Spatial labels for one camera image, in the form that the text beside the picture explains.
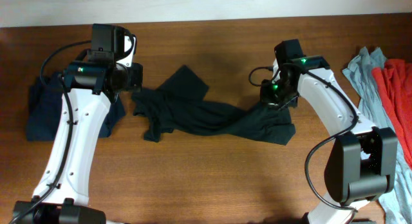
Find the dark green t-shirt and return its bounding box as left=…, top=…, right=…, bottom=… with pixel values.
left=131, top=65, right=295, bottom=145

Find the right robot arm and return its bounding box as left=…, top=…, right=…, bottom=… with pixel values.
left=260, top=39, right=398, bottom=223

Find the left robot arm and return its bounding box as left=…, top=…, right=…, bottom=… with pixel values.
left=11, top=24, right=143, bottom=224

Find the folded navy blue garment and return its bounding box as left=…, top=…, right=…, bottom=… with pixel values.
left=25, top=72, right=126, bottom=142

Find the red garment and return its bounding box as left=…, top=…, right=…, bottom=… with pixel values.
left=371, top=59, right=411, bottom=165

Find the light blue-grey garment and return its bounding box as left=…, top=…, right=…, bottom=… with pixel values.
left=342, top=46, right=412, bottom=224

